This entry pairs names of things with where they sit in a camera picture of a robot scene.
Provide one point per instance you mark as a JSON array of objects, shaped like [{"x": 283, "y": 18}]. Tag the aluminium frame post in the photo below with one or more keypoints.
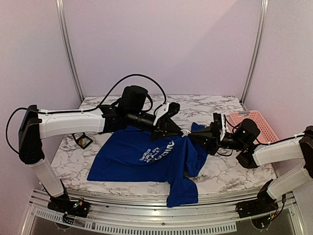
[
  {"x": 256, "y": 50},
  {"x": 67, "y": 46}
]

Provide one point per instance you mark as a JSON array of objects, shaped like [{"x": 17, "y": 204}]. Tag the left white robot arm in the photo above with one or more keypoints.
[{"x": 126, "y": 111}]

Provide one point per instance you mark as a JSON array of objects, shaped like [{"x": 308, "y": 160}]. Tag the front aluminium rail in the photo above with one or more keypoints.
[{"x": 148, "y": 215}]

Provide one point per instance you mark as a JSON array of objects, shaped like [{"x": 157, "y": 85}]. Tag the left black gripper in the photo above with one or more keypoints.
[{"x": 163, "y": 129}]

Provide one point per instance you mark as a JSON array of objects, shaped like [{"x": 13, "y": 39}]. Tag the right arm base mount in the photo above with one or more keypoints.
[{"x": 262, "y": 204}]

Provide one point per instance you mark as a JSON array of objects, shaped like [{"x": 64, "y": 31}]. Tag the black display box with brooch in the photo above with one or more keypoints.
[{"x": 83, "y": 141}]

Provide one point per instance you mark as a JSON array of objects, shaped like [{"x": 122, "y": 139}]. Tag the right aluminium frame post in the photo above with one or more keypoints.
[{"x": 256, "y": 50}]

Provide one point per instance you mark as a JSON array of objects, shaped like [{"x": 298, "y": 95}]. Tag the blue panda t-shirt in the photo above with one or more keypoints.
[{"x": 130, "y": 156}]

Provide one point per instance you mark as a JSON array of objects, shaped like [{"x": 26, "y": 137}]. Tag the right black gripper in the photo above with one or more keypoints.
[{"x": 214, "y": 137}]

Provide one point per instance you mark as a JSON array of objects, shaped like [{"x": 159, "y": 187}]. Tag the left aluminium frame post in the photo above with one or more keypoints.
[{"x": 67, "y": 46}]

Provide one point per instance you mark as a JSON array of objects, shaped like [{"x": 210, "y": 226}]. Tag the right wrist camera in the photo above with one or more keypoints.
[{"x": 219, "y": 126}]

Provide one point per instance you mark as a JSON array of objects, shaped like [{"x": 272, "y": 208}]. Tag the pink perforated plastic basket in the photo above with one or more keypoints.
[{"x": 267, "y": 135}]

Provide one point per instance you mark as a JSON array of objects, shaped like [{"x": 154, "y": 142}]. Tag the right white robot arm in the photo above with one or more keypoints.
[{"x": 254, "y": 155}]

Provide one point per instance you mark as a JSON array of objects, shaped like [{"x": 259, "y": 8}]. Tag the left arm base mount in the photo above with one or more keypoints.
[{"x": 63, "y": 204}]

